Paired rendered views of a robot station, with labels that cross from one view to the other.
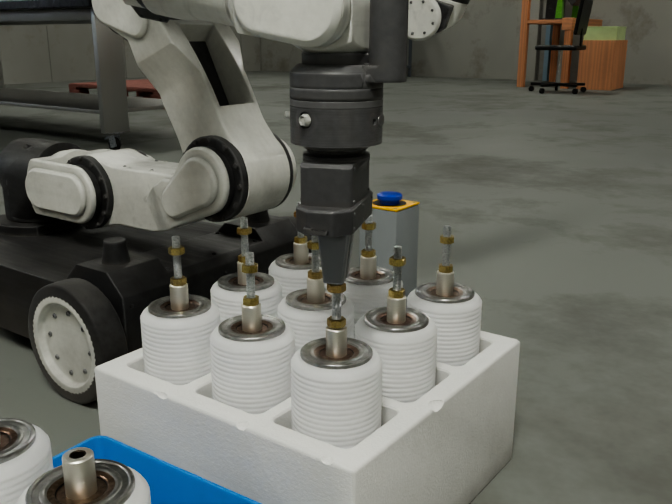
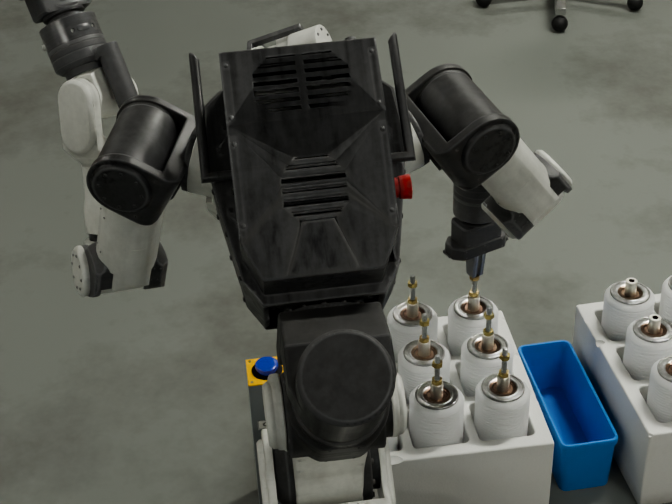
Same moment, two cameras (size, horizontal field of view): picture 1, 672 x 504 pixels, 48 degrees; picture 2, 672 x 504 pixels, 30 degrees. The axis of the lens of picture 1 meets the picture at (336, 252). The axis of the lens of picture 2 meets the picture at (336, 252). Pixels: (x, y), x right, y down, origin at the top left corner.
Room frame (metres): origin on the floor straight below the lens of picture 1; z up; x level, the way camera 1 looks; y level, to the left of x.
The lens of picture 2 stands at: (2.19, 1.24, 1.71)
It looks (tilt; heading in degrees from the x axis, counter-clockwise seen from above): 35 degrees down; 228
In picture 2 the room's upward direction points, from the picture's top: 2 degrees counter-clockwise
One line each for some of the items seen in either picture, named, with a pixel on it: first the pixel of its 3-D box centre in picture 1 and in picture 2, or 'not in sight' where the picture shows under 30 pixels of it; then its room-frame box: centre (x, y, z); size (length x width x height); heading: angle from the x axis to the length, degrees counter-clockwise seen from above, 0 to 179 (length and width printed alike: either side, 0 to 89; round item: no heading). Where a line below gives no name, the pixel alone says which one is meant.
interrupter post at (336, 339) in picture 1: (336, 341); (473, 302); (0.72, 0.00, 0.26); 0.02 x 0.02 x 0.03
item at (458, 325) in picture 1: (441, 358); not in sight; (0.91, -0.14, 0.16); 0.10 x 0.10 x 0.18
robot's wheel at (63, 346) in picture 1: (76, 340); not in sight; (1.12, 0.42, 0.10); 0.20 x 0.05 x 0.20; 54
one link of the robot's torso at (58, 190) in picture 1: (97, 184); not in sight; (1.49, 0.48, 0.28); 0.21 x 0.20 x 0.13; 54
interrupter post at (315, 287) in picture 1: (315, 289); (424, 347); (0.88, 0.03, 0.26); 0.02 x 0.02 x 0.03
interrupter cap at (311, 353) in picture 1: (336, 353); (473, 307); (0.72, 0.00, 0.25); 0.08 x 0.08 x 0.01
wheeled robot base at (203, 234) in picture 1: (110, 229); not in sight; (1.47, 0.46, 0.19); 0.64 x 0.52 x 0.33; 54
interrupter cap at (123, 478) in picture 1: (81, 490); (630, 293); (0.47, 0.18, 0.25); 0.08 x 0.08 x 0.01
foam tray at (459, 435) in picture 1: (316, 415); (423, 419); (0.88, 0.03, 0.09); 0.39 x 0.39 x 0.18; 54
